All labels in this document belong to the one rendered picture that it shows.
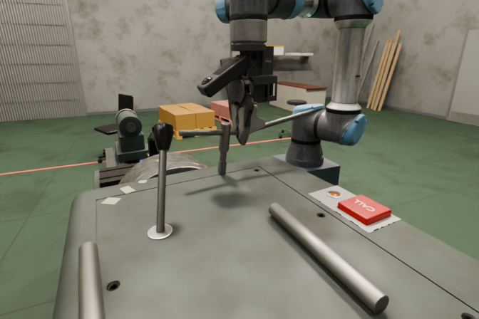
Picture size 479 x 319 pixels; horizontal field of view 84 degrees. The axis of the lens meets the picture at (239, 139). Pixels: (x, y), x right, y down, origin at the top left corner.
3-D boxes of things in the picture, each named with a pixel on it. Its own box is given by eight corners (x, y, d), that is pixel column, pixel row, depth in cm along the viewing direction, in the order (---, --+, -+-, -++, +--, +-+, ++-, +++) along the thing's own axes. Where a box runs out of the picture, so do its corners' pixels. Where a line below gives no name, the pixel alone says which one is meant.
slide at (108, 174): (193, 174, 139) (192, 166, 138) (100, 192, 120) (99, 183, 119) (183, 162, 154) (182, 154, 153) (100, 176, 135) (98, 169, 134)
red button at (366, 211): (390, 220, 44) (392, 208, 43) (365, 230, 41) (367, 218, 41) (360, 203, 49) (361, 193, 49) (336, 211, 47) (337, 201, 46)
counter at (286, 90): (286, 102, 930) (286, 81, 908) (325, 113, 747) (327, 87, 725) (269, 104, 906) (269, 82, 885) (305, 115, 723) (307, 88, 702)
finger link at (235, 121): (259, 141, 63) (261, 102, 60) (237, 144, 60) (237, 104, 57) (253, 137, 65) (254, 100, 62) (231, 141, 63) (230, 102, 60)
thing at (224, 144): (219, 175, 58) (223, 124, 56) (214, 171, 60) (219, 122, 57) (228, 174, 59) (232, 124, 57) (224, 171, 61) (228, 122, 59)
